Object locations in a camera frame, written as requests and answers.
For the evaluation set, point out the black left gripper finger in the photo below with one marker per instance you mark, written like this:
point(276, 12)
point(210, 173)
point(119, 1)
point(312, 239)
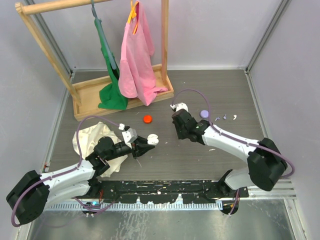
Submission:
point(141, 141)
point(141, 149)

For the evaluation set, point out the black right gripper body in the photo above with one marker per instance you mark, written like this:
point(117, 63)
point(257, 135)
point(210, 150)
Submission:
point(181, 132)

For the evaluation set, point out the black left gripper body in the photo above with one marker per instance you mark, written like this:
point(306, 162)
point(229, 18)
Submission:
point(120, 150)

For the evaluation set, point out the white earbud charging case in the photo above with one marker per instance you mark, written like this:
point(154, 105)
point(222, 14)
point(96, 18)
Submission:
point(152, 139)

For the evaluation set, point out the orange earbud charging case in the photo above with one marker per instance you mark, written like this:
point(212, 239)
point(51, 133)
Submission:
point(147, 119)

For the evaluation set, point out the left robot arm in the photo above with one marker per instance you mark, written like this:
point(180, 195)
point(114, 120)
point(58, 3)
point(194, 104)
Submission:
point(35, 192)

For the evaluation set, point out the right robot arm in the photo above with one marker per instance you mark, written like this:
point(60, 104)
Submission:
point(264, 163)

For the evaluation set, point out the cream crumpled cloth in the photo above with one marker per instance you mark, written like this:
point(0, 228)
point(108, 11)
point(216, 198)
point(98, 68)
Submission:
point(97, 141)

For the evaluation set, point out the pink shirt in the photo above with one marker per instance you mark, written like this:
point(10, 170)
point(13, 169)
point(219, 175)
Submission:
point(136, 76)

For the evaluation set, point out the grey clothes hanger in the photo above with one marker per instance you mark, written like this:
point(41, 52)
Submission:
point(105, 49)

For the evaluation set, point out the yellow clothes hanger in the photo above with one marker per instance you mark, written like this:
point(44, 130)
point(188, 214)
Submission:
point(134, 15)

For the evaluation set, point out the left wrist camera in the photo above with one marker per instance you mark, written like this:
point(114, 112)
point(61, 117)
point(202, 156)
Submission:
point(129, 135)

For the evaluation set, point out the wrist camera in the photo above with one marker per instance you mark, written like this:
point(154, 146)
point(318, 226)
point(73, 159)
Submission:
point(179, 106)
point(129, 135)

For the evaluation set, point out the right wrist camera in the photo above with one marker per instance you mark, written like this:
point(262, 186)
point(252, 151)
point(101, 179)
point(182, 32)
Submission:
point(179, 106)

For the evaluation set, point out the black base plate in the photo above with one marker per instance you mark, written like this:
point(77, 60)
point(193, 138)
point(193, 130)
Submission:
point(167, 191)

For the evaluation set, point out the slotted cable duct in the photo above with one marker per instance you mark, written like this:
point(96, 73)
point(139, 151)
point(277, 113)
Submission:
point(176, 206)

